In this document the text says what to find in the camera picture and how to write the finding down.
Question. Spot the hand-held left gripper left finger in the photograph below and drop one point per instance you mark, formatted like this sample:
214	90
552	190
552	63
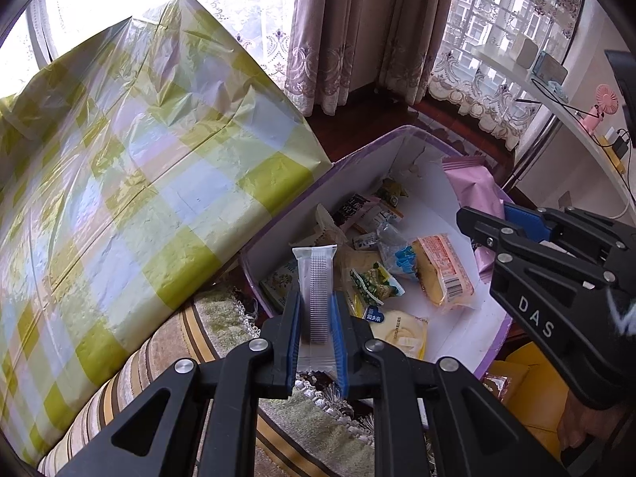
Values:
293	338

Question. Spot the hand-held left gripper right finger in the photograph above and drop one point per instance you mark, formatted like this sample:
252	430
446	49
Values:
338	343

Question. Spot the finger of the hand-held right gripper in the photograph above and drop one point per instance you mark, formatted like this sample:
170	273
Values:
497	238
526	219

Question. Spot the clear wafer stick packet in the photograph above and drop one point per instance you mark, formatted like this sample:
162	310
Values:
315	288

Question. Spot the small pink snack packet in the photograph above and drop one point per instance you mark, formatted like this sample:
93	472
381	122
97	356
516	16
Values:
472	189

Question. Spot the white round cake packet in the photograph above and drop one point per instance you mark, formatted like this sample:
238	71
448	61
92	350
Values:
397	328

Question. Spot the large cake packet red label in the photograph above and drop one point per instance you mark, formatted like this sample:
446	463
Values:
442	268

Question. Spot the yellow-green snack packet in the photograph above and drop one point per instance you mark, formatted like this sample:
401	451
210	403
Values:
392	191

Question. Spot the dark snack packet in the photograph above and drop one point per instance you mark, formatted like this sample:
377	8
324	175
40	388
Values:
357	211

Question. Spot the purple cardboard box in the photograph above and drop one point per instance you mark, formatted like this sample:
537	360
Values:
308	194

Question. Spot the person's right hand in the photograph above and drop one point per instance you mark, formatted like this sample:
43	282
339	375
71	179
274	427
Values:
586	422

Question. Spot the yellow paper bag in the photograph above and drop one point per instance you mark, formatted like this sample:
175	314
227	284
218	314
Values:
536	387

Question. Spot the green fringed mat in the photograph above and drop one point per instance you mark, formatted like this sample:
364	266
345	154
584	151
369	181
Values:
318	415

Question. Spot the brown snack packet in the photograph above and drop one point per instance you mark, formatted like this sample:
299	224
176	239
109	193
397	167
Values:
497	387

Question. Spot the white desk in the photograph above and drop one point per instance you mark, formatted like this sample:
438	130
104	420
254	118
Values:
561	119

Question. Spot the black charger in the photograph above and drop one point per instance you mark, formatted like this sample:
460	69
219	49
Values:
622	144

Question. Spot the pink desk fan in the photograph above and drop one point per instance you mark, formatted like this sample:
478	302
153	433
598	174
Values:
607	97

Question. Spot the blue desk device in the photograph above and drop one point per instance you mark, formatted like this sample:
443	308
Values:
549	69

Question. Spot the white speaker box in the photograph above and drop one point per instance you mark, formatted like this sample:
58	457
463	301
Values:
524	52

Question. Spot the black monitor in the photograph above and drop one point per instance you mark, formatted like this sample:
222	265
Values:
623	79

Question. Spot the striped towel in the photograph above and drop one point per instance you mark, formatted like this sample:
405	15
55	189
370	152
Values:
124	407

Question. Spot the white lace sheer curtain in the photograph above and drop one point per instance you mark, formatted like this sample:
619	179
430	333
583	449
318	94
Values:
258	10
477	35

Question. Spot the green checked plastic tablecloth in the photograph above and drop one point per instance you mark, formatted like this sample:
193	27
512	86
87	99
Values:
124	184

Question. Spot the mauve embroidered curtain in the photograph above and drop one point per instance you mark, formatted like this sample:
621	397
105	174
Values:
357	35

